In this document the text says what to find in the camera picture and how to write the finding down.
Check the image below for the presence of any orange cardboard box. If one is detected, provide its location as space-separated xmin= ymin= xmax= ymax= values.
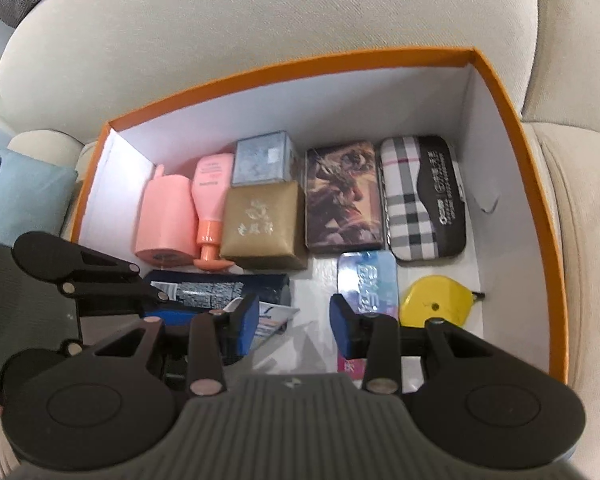
xmin=71 ymin=47 xmax=569 ymax=380

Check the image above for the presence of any black plaid glasses case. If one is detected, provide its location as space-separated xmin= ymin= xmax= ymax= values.
xmin=379 ymin=136 xmax=467 ymax=262

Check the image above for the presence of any yellow tape measure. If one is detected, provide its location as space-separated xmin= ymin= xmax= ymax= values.
xmin=399 ymin=275 xmax=486 ymax=328

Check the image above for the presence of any white hand cream tube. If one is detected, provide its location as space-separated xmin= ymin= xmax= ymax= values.
xmin=236 ymin=301 xmax=299 ymax=358

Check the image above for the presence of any silver grey small box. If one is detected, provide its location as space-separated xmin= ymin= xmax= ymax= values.
xmin=232 ymin=131 xmax=302 ymax=188

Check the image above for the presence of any dark blue tube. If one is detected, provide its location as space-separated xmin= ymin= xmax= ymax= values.
xmin=144 ymin=270 xmax=291 ymax=309

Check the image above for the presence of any blue pink card tin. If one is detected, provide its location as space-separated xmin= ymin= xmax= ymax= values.
xmin=336 ymin=250 xmax=399 ymax=382

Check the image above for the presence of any pink cylinder cup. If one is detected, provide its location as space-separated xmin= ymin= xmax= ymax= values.
xmin=134 ymin=165 xmax=199 ymax=268

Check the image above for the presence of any light blue cushion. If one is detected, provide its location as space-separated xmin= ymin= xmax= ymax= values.
xmin=0 ymin=147 xmax=78 ymax=247

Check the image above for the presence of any illustrated picture tin box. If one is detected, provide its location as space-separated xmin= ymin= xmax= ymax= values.
xmin=304 ymin=141 xmax=384 ymax=254

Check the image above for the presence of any pink pump bottle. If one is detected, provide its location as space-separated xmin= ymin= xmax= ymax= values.
xmin=190 ymin=153 xmax=234 ymax=272

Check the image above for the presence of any gold jewellery box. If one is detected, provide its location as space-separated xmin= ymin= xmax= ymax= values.
xmin=220 ymin=181 xmax=308 ymax=271

